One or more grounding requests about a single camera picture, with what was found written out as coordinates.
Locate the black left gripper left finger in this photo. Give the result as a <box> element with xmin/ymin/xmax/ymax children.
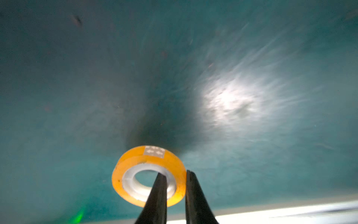
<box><xmin>135</xmin><ymin>173</ymin><xmax>167</xmax><ymax>224</ymax></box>

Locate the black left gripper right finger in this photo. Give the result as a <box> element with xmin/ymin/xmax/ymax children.
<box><xmin>185</xmin><ymin>170</ymin><xmax>219</xmax><ymax>224</ymax></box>

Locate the orange tape roll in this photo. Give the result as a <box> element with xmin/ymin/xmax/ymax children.
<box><xmin>112</xmin><ymin>146</ymin><xmax>186</xmax><ymax>207</ymax></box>

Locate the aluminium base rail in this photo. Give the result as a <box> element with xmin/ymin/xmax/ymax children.
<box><xmin>83</xmin><ymin>195</ymin><xmax>358</xmax><ymax>224</ymax></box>

